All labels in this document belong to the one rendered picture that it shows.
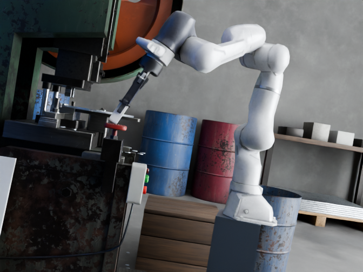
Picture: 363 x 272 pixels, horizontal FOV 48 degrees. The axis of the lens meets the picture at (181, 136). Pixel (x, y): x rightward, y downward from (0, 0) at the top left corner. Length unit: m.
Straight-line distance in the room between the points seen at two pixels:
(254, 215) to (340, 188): 3.99
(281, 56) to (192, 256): 1.06
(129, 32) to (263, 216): 1.07
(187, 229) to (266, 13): 3.73
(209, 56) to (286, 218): 1.32
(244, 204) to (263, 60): 0.57
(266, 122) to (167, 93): 3.42
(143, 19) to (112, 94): 2.97
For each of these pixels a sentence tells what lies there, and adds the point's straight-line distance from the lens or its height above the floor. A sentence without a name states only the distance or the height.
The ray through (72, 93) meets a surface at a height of 0.84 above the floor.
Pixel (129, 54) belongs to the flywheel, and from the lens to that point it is 2.00.
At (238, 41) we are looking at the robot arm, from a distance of 1.43.
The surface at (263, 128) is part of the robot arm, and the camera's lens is 1.58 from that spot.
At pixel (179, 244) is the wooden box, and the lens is 2.06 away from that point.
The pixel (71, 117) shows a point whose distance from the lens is 1.60.
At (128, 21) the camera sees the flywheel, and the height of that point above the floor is 1.24.
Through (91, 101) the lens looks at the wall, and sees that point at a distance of 4.99.
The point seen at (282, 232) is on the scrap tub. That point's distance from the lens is 2.39.
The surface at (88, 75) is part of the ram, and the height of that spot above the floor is 0.91.
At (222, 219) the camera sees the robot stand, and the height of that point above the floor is 0.44.
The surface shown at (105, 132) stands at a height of 0.71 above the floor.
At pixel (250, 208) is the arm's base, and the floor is 0.50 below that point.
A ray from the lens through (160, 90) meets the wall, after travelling 4.96.
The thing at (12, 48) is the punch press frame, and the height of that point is 0.95.
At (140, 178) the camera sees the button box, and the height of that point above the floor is 0.58.
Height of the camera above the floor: 0.79
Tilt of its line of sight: 2 degrees down
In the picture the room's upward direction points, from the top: 9 degrees clockwise
